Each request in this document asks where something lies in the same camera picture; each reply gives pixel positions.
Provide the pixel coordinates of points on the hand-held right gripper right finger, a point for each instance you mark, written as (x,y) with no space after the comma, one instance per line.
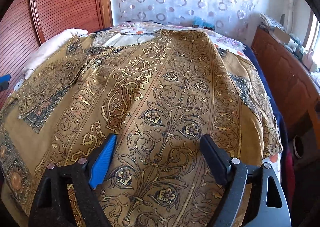
(215,162)

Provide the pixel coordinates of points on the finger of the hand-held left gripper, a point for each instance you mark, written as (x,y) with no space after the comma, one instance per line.
(4,78)

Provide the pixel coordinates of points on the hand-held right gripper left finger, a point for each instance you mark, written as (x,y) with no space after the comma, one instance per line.
(102,163)

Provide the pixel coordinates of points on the golden paisley patterned shirt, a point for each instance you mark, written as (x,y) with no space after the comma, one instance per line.
(160,87)

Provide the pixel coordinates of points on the white pillow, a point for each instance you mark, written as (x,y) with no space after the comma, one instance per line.
(50,49)

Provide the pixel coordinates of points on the dark red cloth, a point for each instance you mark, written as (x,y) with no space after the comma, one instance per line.
(290,177)

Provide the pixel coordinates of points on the waste bin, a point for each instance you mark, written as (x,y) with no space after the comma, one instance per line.
(298,145)

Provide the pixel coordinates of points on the navy blue blanket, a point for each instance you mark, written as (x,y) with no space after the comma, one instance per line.
(255,59)

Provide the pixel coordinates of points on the wooden cabinet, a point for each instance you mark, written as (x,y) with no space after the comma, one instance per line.
(282,67)

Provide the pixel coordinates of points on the cardboard box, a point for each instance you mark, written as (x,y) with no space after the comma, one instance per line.
(281,35)

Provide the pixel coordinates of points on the pile of folded cloths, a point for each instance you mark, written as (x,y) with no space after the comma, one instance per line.
(271,22)

